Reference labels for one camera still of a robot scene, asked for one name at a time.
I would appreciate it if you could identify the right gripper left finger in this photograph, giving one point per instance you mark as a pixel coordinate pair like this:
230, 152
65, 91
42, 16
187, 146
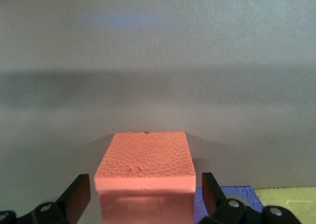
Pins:
74, 199

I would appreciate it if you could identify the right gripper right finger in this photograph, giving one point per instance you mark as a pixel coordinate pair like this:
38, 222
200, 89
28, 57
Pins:
214, 204

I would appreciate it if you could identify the orange foam cube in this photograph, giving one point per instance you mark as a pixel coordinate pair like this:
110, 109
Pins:
145, 160

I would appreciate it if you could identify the yellow foam cube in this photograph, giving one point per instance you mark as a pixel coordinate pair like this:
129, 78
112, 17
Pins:
291, 197

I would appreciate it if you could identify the brown table cover sheet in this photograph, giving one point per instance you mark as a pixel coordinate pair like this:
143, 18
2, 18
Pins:
148, 61

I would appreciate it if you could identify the purple foam cube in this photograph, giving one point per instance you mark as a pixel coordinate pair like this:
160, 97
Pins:
247, 197

